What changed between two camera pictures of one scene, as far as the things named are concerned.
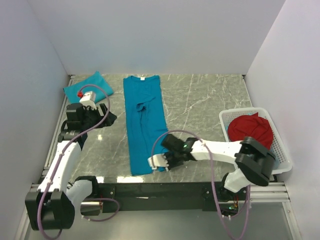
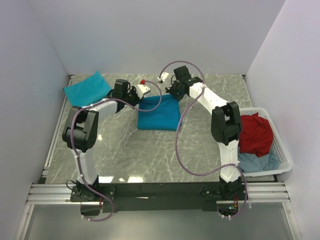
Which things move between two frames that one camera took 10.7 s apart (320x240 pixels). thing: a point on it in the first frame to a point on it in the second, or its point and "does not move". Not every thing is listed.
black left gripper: [108, 121] to [137, 100]
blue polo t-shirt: [145, 119] to [166, 117]
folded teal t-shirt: [95, 83] does not move
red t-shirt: [257, 128] does not move
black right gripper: [171, 165] to [169, 90]
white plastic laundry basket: [283, 164] does not move
